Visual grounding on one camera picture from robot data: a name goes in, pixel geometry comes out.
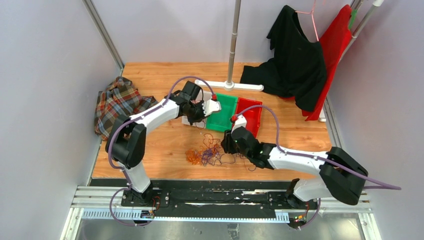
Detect red purple wire bundle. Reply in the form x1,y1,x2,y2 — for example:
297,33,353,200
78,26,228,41
184,133,258,172

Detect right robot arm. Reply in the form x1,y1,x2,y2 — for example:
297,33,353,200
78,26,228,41
221,126,368,209

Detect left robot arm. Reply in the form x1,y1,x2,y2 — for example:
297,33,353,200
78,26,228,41
105,81,209,207

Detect white plastic bin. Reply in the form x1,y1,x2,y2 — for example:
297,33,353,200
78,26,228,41
181,91,212,129

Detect green plastic bin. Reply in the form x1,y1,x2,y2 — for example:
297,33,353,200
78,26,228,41
205,93,238,132

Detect red plastic bin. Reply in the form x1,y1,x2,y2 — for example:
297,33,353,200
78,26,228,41
235,97,263,137

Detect white garment rack stand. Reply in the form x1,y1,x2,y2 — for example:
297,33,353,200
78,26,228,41
194,0,264,92

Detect plaid flannel shirt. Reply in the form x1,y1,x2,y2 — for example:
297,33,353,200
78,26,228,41
94,76,158,141

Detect black t-shirt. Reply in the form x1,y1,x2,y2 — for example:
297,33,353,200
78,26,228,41
240,5,327,112

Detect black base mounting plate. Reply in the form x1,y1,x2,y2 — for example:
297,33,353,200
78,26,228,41
89,179,316,220

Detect red t-shirt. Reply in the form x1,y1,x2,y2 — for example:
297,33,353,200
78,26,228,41
281,4,353,122

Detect pink clothes hanger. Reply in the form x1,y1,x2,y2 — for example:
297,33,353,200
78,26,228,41
295,0,320,42

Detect green clothes hanger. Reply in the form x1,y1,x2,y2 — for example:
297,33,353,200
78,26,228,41
347,9,358,30

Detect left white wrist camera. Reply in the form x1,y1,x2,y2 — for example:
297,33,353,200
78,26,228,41
202,99,222,118

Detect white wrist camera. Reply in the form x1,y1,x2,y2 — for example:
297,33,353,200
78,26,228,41
202,99,222,118
231,114,247,132

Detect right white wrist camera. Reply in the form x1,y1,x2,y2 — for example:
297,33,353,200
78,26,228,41
231,114,247,132

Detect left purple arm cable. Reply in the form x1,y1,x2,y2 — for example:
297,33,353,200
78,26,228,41
107,76,218,173

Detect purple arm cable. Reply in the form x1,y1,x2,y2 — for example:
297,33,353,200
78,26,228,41
107,76,218,173
230,104,402,192

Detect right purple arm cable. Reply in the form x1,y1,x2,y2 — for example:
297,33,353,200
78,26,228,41
230,104,402,192

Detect aluminium frame rail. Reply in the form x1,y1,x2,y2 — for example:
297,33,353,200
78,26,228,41
82,0,125,76

